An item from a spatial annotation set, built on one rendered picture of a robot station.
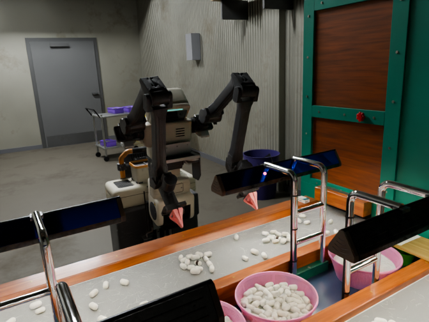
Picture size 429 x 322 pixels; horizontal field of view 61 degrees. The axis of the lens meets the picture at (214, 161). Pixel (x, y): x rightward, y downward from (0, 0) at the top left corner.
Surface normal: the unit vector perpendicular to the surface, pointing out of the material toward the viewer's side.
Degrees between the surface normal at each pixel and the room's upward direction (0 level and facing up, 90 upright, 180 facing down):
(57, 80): 90
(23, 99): 90
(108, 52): 90
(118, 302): 0
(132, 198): 90
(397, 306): 0
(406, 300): 0
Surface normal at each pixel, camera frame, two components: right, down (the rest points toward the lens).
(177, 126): 0.49, 0.33
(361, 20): -0.85, 0.17
